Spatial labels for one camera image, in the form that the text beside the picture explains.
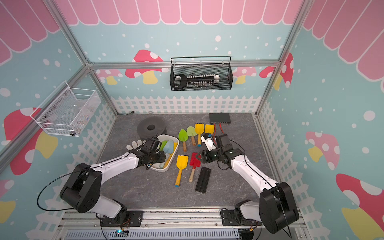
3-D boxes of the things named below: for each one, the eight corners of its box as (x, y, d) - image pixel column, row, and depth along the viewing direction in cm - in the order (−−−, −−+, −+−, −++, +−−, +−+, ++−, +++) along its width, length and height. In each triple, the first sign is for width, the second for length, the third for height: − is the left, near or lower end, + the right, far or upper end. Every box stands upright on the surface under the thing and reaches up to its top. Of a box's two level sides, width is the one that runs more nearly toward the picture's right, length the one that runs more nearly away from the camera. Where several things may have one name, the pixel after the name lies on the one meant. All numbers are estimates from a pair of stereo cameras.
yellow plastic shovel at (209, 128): (204, 133, 111) (204, 131, 109) (204, 126, 115) (204, 124, 114) (214, 133, 111) (214, 131, 109) (213, 126, 115) (214, 124, 114)
